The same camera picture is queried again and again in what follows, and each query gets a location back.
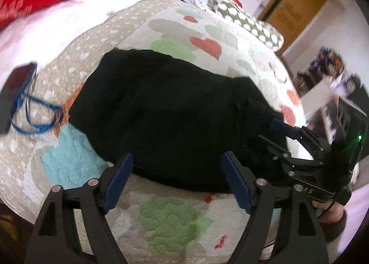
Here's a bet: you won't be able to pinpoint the green shell-print pillow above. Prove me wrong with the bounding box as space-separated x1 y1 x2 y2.
213 0 284 51

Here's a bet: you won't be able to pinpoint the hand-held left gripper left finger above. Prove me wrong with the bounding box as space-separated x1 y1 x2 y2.
24 153 134 264

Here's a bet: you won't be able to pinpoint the white cardboard box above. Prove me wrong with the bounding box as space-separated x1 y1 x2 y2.
303 75 346 126

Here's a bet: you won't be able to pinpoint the black pants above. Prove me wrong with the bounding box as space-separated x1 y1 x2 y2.
68 48 292 194

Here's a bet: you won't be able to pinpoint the patchwork quilted bedspread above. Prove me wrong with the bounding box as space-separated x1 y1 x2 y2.
0 0 318 259

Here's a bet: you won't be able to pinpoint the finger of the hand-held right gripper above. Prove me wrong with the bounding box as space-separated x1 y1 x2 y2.
258 134 323 176
269 118 332 158

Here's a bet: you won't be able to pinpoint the wooden door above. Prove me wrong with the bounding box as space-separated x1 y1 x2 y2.
258 0 327 37

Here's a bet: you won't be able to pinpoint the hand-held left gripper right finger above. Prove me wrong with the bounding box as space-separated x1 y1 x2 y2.
220 151 329 264

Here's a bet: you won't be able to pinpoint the pale pink fleece blanket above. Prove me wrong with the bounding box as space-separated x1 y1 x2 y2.
0 0 153 92

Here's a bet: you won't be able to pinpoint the black smartphone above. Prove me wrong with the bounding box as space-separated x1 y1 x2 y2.
0 62 38 135

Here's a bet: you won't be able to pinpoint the cluttered dark shelf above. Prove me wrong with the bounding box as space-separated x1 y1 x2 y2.
297 47 346 94

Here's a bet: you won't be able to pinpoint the blue lanyard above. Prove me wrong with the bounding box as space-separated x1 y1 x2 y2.
10 64 64 135

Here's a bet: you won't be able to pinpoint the person's right hand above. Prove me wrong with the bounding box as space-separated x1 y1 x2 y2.
312 195 348 226

